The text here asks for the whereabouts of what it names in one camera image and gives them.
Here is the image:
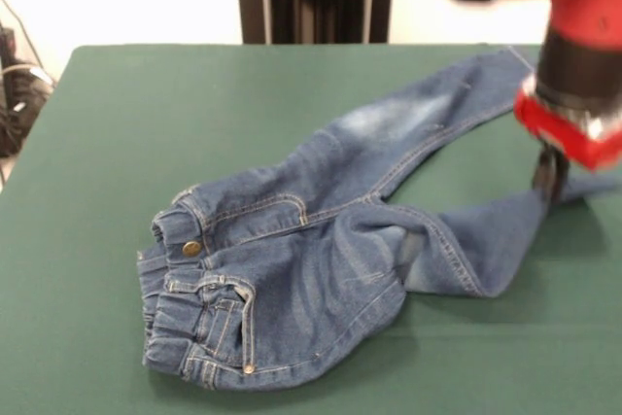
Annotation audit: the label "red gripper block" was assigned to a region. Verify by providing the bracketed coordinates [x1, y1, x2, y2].
[513, 75, 622, 202]

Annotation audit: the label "blue denim jeans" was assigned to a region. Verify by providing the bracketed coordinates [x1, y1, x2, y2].
[137, 45, 616, 381]

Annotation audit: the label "black upright bar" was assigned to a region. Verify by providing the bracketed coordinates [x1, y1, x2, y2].
[0, 27, 16, 71]

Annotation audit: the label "dark green table cloth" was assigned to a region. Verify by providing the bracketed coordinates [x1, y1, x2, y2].
[0, 43, 622, 415]

